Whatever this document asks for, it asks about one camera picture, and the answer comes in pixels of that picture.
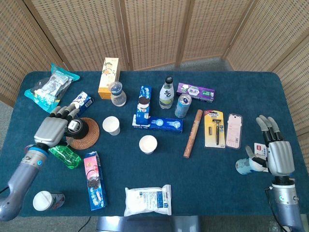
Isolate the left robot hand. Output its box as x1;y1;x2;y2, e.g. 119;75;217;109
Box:
33;105;80;148

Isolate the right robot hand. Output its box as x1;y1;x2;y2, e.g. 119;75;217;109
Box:
245;115;295;176

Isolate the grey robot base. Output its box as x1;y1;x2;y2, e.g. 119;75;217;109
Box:
96;216;201;232

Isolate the white power adapter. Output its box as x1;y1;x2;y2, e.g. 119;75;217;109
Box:
67;120;80;133

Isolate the black cast iron teapot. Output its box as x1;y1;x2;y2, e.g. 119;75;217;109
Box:
65;116;84;140

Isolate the green plastic bottle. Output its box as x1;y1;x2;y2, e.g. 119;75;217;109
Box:
48;145;82;169

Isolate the round woven rattan coaster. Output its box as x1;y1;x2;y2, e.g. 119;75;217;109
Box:
65;117;100;150

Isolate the teal clear snack bag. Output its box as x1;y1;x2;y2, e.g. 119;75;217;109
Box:
24;63;81;115

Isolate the blue Oreo cookie box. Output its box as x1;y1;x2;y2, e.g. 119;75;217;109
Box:
69;91;94;116
135;85;152;126

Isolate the pink blister pack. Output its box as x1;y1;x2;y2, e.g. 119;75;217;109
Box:
225;113;243;149

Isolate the dark blue table cloth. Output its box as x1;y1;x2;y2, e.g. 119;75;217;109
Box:
0;70;309;218

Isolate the pink blue Oreo box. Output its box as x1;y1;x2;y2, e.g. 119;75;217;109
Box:
83;151;108;212

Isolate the white lidded printed can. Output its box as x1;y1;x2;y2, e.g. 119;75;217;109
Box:
32;190;66;211

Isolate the razor on yellow card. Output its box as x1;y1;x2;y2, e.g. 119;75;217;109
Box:
204;110;226;148

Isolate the white bottle with blue cap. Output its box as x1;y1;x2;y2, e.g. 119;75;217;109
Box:
108;81;127;107

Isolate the yellow orange carton box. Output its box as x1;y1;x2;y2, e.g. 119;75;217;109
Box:
98;58;121;100

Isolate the wooden rolling pin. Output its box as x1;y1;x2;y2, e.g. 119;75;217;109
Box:
183;109;203;159

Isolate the purple toothpaste box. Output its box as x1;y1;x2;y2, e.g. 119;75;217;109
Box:
177;82;216;103

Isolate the light blue drink can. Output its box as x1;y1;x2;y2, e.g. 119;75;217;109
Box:
174;93;192;118

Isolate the blue toothpaste box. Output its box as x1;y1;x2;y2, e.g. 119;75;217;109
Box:
132;114;183;133

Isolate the white wipes pack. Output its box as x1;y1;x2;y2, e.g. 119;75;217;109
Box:
124;184;172;217

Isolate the clear lime soda bottle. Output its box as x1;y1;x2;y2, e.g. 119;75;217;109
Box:
159;75;175;109

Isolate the woven wooden folding screen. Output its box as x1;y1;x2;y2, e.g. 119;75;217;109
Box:
0;0;309;174

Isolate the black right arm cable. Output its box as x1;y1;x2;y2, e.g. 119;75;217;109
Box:
265;187;290;232

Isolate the black floor cable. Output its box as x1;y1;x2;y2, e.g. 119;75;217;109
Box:
79;216;92;232

